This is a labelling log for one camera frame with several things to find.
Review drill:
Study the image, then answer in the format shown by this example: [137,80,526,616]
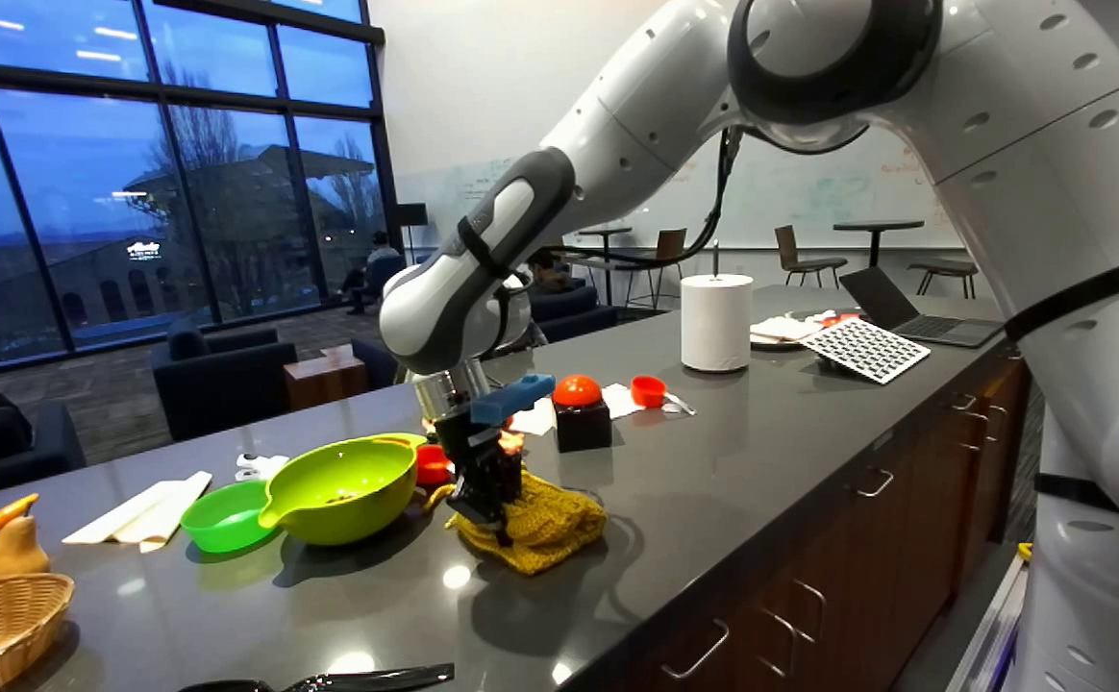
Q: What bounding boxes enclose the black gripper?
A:
[429,404,531,534]

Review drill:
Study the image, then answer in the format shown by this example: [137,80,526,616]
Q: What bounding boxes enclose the yellow knitted cloth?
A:
[443,468,612,582]

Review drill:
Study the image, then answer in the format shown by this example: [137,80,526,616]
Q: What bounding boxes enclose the white paper sheet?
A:
[508,382,644,439]

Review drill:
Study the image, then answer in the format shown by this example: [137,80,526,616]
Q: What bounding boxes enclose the black square box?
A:
[549,404,615,458]

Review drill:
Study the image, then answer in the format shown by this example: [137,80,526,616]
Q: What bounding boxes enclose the red toy tomato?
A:
[545,375,603,417]

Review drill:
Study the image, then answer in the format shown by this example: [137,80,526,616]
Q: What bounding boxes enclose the large lime green bowl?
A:
[253,436,424,555]

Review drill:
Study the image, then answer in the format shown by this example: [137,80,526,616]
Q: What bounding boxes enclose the black metal utensil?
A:
[189,662,458,692]

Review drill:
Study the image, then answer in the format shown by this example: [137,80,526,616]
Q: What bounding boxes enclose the brown box side table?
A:
[279,341,374,417]

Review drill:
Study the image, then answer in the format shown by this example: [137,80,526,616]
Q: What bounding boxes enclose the blue lounge sofa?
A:
[531,280,603,339]

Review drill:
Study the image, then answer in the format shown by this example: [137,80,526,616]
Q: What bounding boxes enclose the small clear plastic piece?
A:
[230,454,293,490]

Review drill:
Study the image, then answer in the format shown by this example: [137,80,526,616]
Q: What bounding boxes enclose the seated person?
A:
[339,229,410,320]

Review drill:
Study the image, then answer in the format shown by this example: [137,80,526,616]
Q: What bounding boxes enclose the small green plastic bowl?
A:
[178,482,279,561]

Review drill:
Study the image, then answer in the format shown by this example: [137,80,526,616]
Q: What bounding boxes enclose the dark blue armchair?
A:
[151,325,298,445]

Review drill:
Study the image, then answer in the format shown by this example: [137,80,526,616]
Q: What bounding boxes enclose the white paper towel roll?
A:
[678,270,756,379]

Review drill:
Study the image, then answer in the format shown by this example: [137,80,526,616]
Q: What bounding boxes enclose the round high table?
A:
[574,224,637,308]
[829,216,927,270]

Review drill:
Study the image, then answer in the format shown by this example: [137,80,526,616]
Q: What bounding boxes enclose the brown café chair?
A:
[907,253,981,300]
[770,221,848,290]
[637,229,689,308]

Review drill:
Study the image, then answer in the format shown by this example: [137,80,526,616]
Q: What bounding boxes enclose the white dish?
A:
[745,303,840,353]

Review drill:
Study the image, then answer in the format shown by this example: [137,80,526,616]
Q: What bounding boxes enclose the white folded napkin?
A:
[58,468,215,561]

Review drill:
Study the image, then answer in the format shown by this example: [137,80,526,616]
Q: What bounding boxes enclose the dark wood counter cabinet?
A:
[569,326,1048,692]

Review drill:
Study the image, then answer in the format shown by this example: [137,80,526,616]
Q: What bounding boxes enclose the white computer keyboard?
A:
[794,311,933,390]

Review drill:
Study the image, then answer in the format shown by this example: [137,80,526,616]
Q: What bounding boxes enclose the tan wooden scoop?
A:
[0,517,53,594]

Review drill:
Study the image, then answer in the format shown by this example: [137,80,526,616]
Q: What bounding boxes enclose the dark sofa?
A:
[0,382,89,512]

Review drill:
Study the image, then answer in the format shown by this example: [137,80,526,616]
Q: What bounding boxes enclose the dark open laptop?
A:
[833,261,1007,352]

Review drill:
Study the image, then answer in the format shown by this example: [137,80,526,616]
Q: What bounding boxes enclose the red measuring cup white handle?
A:
[410,444,458,498]
[625,375,695,420]

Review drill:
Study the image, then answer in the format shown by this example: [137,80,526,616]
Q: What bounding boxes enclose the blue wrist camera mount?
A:
[458,371,558,430]

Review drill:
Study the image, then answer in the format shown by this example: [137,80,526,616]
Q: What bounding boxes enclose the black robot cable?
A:
[540,120,751,279]

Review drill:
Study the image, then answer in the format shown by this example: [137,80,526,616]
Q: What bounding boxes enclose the large glass window wall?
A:
[0,0,394,382]

